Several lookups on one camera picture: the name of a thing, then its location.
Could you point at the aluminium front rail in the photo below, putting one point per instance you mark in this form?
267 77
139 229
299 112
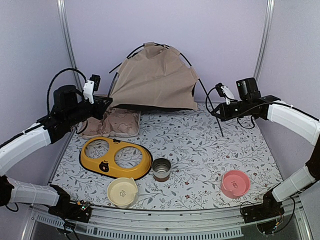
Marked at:
106 223

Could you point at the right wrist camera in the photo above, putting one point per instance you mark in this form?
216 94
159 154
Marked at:
224 92

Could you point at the cream pet bowl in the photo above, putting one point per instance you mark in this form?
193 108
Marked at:
123 192

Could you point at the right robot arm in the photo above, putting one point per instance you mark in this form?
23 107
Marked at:
274 110

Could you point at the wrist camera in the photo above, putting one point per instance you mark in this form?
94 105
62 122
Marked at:
224 92
91 86

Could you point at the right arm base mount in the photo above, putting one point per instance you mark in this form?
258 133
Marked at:
257 212

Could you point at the aluminium frame post left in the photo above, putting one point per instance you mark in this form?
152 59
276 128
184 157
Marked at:
62 13

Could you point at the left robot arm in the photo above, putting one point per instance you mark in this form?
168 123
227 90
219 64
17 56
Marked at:
70 108

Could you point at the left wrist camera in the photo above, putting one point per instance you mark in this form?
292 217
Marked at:
91 86

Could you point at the aluminium frame post right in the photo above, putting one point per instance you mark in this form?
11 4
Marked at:
266 29

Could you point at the aluminium frame post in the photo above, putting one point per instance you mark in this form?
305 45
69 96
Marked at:
266 29
62 13

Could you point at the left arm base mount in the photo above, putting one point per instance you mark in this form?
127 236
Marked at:
77 211

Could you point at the beige patterned pet pillow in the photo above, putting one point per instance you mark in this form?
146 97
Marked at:
115 122

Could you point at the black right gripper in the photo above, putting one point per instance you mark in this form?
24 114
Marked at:
225 115

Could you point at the yellow double bowl holder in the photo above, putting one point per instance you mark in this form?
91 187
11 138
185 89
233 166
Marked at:
106 165

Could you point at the pink pet bowl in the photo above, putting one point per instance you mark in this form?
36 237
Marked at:
235 184

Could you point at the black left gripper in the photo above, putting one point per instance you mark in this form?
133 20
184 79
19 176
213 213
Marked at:
109 100

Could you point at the beige pet tent fabric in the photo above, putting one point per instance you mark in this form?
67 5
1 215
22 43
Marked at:
154 77

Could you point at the steel cup with brown base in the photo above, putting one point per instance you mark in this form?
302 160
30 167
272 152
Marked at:
161 168

